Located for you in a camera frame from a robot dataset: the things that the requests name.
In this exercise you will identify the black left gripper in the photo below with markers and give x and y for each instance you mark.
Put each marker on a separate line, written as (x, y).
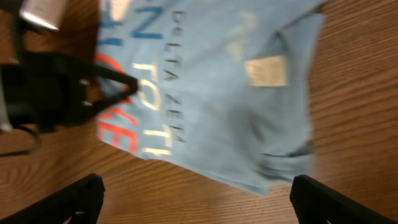
(48, 90)

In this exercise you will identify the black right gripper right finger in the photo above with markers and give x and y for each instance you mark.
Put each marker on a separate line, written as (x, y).
(316, 203)

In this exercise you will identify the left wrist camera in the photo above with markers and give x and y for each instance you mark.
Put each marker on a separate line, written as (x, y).
(44, 13)

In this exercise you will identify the light blue printed t-shirt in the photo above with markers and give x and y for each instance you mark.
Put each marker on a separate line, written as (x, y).
(223, 85)

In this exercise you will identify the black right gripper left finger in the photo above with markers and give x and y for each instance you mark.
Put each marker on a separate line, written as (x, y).
(77, 203)

